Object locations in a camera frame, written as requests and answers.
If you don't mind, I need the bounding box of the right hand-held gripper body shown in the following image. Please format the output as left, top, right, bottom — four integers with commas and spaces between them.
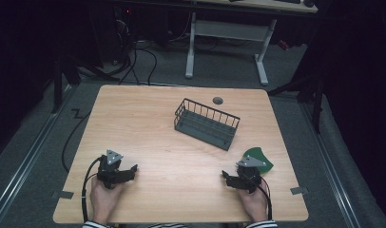
235, 154, 268, 195

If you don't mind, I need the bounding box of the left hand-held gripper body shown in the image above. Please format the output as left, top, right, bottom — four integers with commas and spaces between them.
96, 148, 125, 190

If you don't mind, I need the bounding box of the person's right hand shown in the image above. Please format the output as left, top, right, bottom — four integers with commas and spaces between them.
238, 177, 270, 223

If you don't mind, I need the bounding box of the person's left hand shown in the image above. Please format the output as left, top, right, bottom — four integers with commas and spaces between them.
89, 179, 125, 225

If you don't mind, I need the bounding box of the green flat leaf-shaped piece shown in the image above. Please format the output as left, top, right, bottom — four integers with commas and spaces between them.
241, 146, 275, 175

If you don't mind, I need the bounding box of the person's striped right sleeve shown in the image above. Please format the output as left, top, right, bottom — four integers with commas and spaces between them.
245, 219, 279, 228

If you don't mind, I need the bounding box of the person's striped sleeve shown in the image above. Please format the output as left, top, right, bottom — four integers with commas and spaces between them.
245, 219, 279, 228
82, 220, 110, 228

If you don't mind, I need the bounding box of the grey tape strip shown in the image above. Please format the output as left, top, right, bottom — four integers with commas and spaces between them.
289, 186, 310, 196
50, 190, 75, 200

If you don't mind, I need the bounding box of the person's striped left sleeve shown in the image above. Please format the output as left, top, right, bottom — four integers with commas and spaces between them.
82, 220, 110, 228

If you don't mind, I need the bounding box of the person's striped shirt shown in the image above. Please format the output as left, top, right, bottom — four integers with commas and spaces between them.
145, 222, 189, 228

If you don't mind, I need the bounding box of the black metal stand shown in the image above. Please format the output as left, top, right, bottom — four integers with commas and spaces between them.
50, 47, 83, 114
266, 63, 326, 135

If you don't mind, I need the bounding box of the white-legged wooden desk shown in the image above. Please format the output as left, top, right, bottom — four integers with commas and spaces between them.
183, 0, 319, 87

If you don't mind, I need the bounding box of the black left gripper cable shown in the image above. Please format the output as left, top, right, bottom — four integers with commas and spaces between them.
81, 156, 104, 223

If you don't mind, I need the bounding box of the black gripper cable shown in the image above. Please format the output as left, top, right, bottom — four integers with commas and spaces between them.
257, 176, 274, 221
81, 156, 104, 223

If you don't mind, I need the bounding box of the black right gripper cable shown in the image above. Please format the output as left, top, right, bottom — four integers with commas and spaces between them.
257, 176, 274, 221

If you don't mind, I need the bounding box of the black floor cable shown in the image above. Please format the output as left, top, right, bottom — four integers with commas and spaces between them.
61, 108, 92, 174

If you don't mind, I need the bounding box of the dark grey wire basket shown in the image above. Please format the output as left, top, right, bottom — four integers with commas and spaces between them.
173, 97, 241, 152

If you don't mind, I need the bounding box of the metal floor rail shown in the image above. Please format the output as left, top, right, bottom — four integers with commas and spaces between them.
0, 85, 75, 224
299, 100, 362, 228

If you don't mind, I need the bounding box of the bundle of black cables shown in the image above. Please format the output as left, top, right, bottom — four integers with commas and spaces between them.
113, 18, 159, 87

